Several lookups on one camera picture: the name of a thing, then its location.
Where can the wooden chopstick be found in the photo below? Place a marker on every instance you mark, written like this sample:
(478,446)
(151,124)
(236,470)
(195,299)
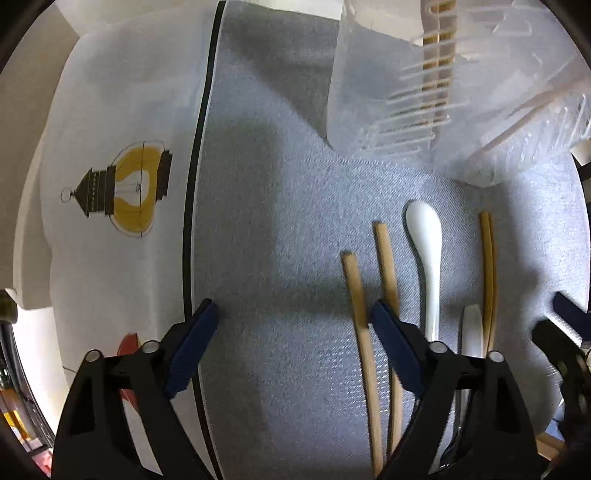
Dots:
(439,19)
(492,285)
(484,235)
(354,284)
(391,295)

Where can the white ceramic spoon striped handle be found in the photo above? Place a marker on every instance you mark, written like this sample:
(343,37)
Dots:
(425,229)

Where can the white cloth with lantern print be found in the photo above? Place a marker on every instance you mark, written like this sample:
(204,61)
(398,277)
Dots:
(117,185)

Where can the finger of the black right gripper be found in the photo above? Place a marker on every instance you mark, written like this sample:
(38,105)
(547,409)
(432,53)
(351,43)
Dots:
(573,315)
(567,358)

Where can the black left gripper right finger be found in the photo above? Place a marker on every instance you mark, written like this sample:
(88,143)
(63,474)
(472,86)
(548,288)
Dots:
(424,368)

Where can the clear plastic utensil holder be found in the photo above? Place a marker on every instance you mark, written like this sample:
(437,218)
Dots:
(520,93)

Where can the grey woven mat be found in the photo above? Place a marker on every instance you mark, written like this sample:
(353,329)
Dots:
(275,209)

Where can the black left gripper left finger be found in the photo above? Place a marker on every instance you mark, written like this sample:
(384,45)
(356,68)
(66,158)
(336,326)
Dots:
(173,359)

